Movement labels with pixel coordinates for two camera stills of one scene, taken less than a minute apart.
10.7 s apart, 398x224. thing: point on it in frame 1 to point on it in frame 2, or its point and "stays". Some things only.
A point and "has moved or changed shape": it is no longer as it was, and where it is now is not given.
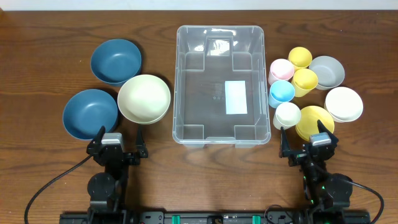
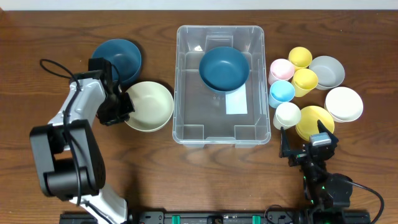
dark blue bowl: [86, 111] has moved or changed shape
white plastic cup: [287, 115] stays
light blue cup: [280, 91] stays
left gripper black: [133, 160] to [128, 107]
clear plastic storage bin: [221, 95] stays
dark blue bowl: [115, 61] stays
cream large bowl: [143, 99] has moved or changed shape
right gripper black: [298, 156] stays
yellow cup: [304, 79] stays
